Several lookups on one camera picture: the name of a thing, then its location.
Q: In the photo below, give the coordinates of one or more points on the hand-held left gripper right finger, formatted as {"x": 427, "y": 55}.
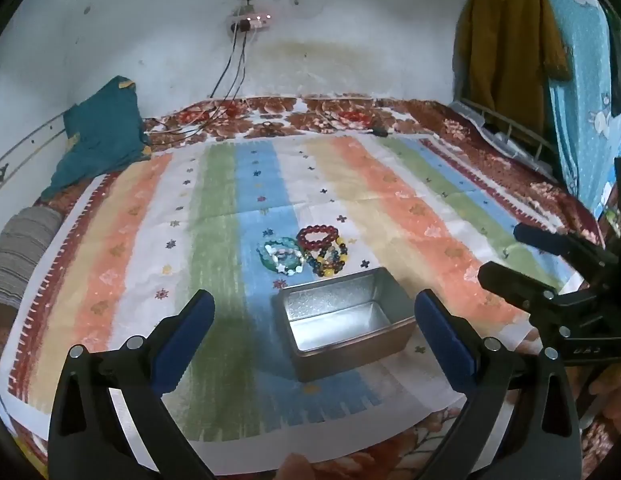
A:
{"x": 440, "y": 337}

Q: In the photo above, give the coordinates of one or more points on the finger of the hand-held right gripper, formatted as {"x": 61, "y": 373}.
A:
{"x": 550, "y": 241}
{"x": 515, "y": 285}

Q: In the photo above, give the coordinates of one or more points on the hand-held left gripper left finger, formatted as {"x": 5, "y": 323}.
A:
{"x": 190, "y": 332}

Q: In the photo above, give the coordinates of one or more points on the silver metal tin box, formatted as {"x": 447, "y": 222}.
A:
{"x": 340, "y": 320}

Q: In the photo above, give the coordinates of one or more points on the green bangle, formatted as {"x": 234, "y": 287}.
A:
{"x": 263, "y": 257}

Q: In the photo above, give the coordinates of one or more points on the person's right hand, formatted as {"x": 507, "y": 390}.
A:
{"x": 613, "y": 395}

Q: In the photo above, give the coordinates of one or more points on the striped pastel mat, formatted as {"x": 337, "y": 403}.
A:
{"x": 140, "y": 240}

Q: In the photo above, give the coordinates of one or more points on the blue printed cloth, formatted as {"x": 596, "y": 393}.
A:
{"x": 580, "y": 85}

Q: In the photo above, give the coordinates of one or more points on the grey striped pillow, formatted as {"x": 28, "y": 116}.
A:
{"x": 20, "y": 245}

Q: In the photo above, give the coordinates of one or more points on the dark hanging cloth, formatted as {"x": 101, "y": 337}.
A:
{"x": 618, "y": 60}

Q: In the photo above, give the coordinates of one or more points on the small black device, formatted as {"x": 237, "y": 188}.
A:
{"x": 380, "y": 131}

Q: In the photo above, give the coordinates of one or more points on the mustard hanging garment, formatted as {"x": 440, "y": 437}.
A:
{"x": 505, "y": 35}

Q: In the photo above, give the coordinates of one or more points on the teal cloth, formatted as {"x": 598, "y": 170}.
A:
{"x": 105, "y": 130}

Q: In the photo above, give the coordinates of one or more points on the white bed headboard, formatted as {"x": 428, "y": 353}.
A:
{"x": 20, "y": 160}

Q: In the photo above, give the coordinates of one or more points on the white power strip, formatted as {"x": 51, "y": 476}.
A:
{"x": 253, "y": 21}

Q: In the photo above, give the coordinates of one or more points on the metal bed rail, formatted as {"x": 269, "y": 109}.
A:
{"x": 520, "y": 132}

